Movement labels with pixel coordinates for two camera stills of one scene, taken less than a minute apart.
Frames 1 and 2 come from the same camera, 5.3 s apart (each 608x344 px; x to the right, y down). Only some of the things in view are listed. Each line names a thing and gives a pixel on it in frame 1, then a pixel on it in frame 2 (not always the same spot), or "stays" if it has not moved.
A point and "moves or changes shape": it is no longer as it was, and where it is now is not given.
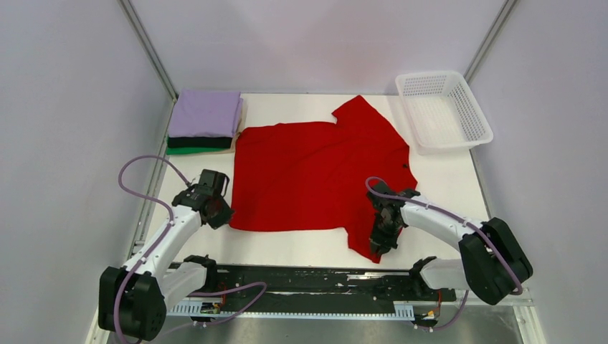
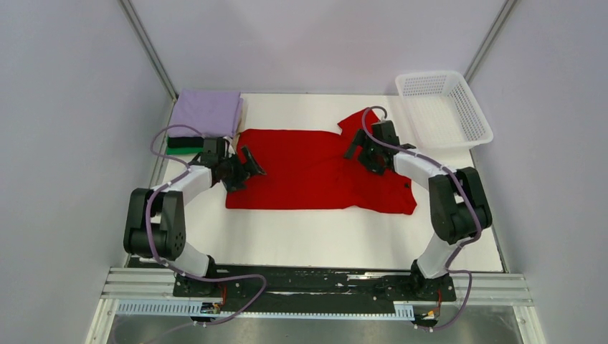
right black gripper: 379,245 to 373,167
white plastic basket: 442,113 stays
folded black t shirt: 199,142 stays
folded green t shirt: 191,150 stays
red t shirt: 315,175 moves or changes shape
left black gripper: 224,218 to 249,168
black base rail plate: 325,285 stays
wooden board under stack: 240,125 stays
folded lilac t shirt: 206,113 stays
